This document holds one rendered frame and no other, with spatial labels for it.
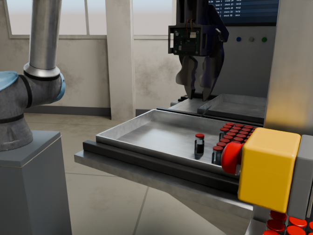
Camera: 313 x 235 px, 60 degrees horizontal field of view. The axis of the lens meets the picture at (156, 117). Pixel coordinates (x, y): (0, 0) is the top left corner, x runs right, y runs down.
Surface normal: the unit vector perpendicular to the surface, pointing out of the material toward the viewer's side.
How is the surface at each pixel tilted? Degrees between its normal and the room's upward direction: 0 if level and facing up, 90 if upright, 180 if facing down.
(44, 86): 110
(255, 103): 90
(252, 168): 90
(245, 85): 90
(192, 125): 90
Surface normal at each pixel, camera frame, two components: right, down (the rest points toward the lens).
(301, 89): -0.51, 0.26
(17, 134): 0.76, -0.11
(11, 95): 0.78, 0.18
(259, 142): 0.00, -0.95
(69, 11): -0.14, 0.30
